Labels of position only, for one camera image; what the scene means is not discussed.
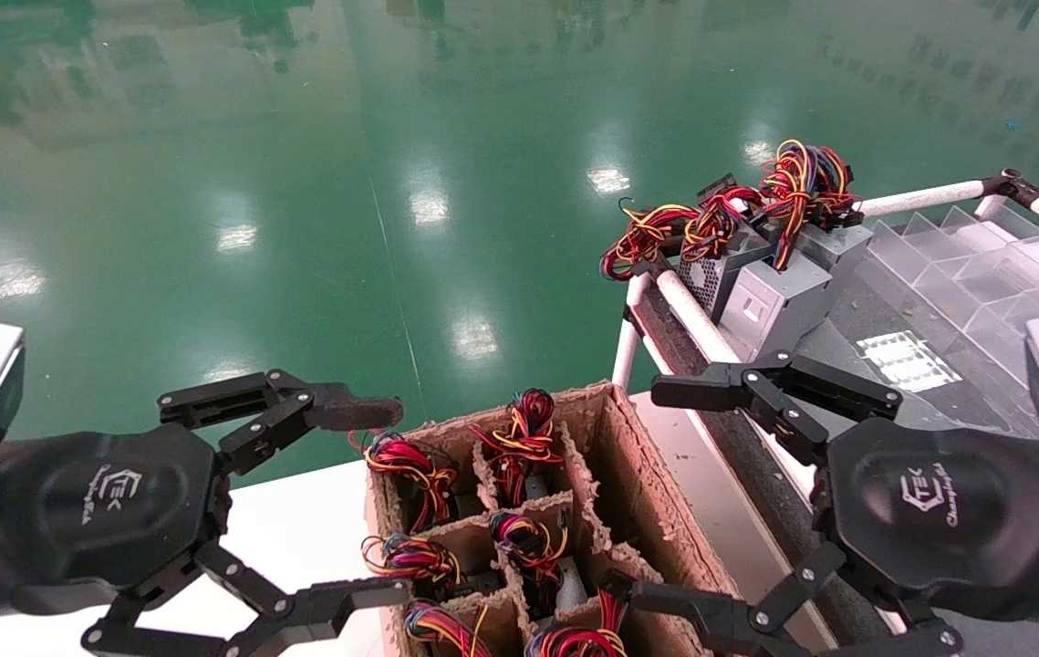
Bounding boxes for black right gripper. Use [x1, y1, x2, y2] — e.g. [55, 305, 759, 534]
[606, 418, 1039, 657]

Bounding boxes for long white frame pipe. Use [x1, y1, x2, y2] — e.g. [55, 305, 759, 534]
[656, 271, 826, 498]

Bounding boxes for clear acrylic divider tray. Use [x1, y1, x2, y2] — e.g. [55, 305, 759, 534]
[866, 201, 1039, 439]

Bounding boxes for brown cardboard divider box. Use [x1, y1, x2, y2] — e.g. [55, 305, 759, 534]
[364, 381, 743, 657]

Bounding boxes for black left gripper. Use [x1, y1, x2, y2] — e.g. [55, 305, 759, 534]
[0, 370, 410, 657]

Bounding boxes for large silver power supply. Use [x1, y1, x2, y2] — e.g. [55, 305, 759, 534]
[683, 173, 835, 380]

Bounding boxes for grey power supply tangled wires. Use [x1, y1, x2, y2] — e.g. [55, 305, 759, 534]
[761, 139, 876, 284]

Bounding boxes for power supply with coloured wires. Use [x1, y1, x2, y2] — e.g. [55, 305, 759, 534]
[361, 534, 502, 603]
[472, 388, 566, 507]
[524, 589, 629, 657]
[489, 511, 589, 617]
[350, 429, 461, 535]
[403, 600, 494, 657]

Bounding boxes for short white frame leg pipe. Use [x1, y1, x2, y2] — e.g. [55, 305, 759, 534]
[612, 274, 652, 389]

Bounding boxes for black pipe joint clamp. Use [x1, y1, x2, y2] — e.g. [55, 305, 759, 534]
[624, 258, 677, 286]
[980, 169, 1039, 206]

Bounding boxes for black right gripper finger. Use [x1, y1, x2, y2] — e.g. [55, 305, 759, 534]
[651, 351, 903, 466]

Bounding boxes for vented power supply with wires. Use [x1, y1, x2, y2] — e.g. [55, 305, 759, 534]
[601, 203, 748, 322]

